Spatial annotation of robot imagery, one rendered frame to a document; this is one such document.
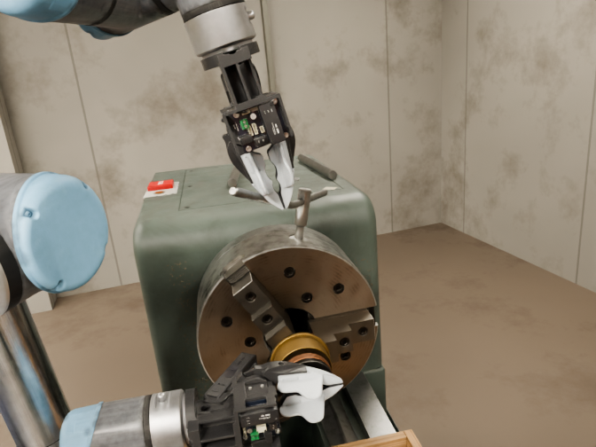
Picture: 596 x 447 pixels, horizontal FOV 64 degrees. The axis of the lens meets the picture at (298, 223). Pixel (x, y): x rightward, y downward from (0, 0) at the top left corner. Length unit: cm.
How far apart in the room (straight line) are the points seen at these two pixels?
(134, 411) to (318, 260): 35
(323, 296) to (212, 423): 28
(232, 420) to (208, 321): 20
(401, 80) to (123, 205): 249
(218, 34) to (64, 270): 30
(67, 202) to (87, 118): 331
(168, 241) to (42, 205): 47
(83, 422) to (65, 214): 29
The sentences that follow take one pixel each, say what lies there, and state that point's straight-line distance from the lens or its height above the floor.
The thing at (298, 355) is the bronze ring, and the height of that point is 112.
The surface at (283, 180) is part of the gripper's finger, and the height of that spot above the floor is 137.
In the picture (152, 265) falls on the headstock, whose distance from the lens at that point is 94.
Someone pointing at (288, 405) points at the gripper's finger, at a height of 107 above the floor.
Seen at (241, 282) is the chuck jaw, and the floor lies 120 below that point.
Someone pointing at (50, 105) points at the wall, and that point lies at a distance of 384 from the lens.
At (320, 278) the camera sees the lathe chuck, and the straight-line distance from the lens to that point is 81.
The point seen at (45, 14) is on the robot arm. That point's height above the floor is 157.
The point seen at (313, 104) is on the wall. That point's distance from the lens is 403.
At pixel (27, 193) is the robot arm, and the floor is 142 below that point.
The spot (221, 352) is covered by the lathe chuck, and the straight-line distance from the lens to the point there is 84.
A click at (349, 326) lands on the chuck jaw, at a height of 110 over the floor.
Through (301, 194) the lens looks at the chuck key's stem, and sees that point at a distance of 79.
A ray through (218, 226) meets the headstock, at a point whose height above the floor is 123.
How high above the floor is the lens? 151
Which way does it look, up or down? 18 degrees down
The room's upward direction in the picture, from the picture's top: 5 degrees counter-clockwise
